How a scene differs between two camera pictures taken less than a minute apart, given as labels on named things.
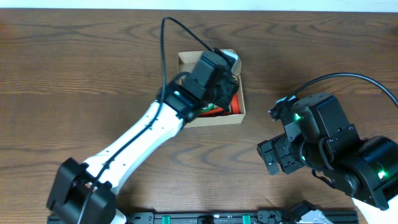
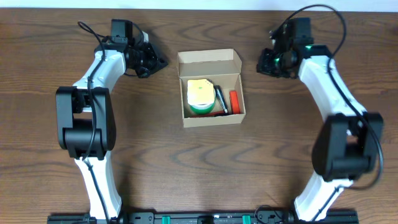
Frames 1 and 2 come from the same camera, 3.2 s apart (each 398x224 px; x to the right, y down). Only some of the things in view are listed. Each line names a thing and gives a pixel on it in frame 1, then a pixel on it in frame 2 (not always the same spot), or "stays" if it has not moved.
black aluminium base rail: (260, 217) stays
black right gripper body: (290, 155) to (272, 63)
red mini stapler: (235, 104) stays
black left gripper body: (219, 96) to (142, 60)
